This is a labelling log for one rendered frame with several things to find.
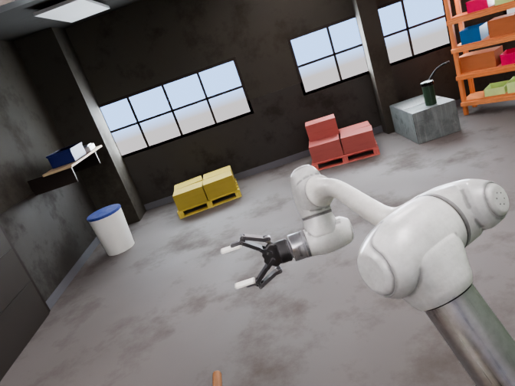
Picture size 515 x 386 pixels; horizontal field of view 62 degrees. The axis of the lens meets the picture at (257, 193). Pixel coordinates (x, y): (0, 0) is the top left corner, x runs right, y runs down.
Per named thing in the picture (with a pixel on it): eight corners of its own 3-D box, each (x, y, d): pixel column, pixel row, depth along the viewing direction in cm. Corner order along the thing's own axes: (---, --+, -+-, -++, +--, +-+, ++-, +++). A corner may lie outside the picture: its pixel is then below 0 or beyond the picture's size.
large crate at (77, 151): (65, 161, 624) (59, 149, 619) (87, 153, 622) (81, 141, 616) (51, 169, 580) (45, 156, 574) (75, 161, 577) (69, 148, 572)
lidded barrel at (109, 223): (110, 246, 681) (93, 210, 662) (140, 236, 678) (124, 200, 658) (100, 261, 632) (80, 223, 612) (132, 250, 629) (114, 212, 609)
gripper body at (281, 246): (287, 242, 135) (260, 251, 136) (295, 265, 138) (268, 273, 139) (284, 233, 143) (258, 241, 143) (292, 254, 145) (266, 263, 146)
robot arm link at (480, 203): (433, 178, 99) (393, 204, 93) (502, 155, 83) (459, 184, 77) (460, 227, 99) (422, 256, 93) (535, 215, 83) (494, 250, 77)
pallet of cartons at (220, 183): (241, 183, 765) (234, 163, 753) (241, 198, 685) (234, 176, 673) (182, 203, 772) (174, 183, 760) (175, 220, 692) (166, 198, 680)
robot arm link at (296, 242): (313, 261, 137) (295, 267, 137) (308, 249, 146) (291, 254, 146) (305, 237, 134) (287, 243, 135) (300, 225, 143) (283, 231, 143)
